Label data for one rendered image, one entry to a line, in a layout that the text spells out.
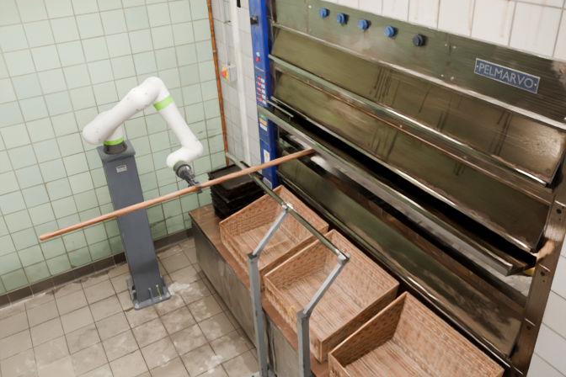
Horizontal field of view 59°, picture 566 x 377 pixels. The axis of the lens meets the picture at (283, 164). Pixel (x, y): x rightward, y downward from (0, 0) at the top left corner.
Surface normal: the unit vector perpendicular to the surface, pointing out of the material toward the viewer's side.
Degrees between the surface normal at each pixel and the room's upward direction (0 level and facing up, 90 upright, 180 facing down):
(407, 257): 70
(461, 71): 92
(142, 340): 0
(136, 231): 90
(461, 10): 90
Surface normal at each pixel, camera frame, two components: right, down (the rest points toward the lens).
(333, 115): -0.83, -0.04
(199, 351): -0.05, -0.87
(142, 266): 0.45, 0.41
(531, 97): -0.86, 0.28
